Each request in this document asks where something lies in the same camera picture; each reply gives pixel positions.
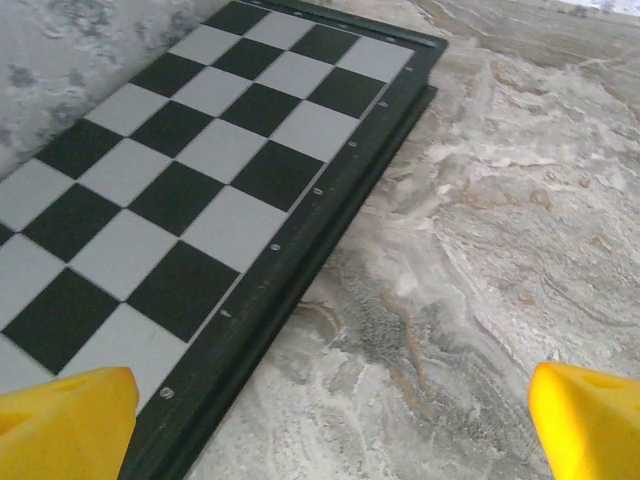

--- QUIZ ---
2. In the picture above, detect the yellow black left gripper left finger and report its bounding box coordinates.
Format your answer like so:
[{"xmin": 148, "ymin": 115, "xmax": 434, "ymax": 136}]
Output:
[{"xmin": 0, "ymin": 365, "xmax": 141, "ymax": 480}]

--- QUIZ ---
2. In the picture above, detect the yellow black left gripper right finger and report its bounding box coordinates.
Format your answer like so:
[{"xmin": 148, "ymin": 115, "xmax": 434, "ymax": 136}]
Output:
[{"xmin": 528, "ymin": 362, "xmax": 640, "ymax": 480}]

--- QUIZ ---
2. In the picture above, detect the black white chessboard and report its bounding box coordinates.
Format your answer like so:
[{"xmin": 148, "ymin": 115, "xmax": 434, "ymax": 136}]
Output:
[{"xmin": 0, "ymin": 0, "xmax": 450, "ymax": 480}]

